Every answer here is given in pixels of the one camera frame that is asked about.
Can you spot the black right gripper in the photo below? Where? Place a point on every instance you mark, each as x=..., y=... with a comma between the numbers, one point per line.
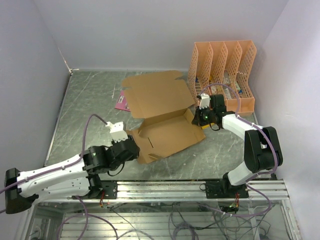
x=197, y=120

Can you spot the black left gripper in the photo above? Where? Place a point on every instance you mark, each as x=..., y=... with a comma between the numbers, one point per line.
x=135, y=154

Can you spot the brown cardboard box sheet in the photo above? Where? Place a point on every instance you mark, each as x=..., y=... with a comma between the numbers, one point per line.
x=162, y=100

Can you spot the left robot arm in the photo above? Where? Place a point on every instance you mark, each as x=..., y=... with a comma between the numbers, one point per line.
x=77, y=176

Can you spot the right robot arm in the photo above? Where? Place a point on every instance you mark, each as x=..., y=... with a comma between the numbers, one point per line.
x=261, y=155

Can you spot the yellow block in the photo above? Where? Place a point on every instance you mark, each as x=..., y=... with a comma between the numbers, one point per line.
x=205, y=126

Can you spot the pink book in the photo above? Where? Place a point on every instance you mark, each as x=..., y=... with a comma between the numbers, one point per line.
x=121, y=103

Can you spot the orange plastic file rack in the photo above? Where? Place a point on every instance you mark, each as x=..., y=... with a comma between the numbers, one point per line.
x=225, y=62

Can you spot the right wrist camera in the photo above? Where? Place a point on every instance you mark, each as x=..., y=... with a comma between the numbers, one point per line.
x=204, y=101

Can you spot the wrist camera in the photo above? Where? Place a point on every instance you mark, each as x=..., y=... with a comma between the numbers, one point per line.
x=204, y=101
x=117, y=131

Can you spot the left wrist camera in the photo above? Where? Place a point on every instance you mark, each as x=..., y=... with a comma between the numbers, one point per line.
x=117, y=131

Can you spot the aluminium frame rail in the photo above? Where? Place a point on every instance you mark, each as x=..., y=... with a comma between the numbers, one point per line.
x=168, y=191

